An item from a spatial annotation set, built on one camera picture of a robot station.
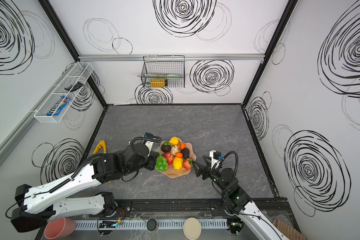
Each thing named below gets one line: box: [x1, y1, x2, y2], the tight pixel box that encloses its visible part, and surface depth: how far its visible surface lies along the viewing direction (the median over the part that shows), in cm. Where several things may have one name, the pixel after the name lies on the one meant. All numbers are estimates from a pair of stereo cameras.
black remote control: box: [64, 81, 84, 92], surface depth 82 cm
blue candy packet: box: [46, 96, 70, 116], surface depth 72 cm
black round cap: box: [146, 218, 157, 231], surface depth 63 cm
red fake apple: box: [164, 152, 175, 166], surface depth 87 cm
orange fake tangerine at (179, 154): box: [175, 152, 183, 159], surface depth 86 cm
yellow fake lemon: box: [172, 157, 184, 171], surface depth 86 cm
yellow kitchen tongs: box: [93, 140, 107, 155], surface depth 96 cm
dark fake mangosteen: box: [161, 141, 172, 153], surface depth 89 cm
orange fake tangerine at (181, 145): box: [178, 142, 186, 150], surface depth 88 cm
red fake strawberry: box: [182, 158, 193, 170], surface depth 82 cm
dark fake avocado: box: [180, 147, 190, 160], surface depth 88 cm
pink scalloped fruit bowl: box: [157, 136, 197, 179], surface depth 84 cm
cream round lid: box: [183, 217, 202, 240], surface depth 64 cm
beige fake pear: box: [170, 145, 179, 156], surface depth 88 cm
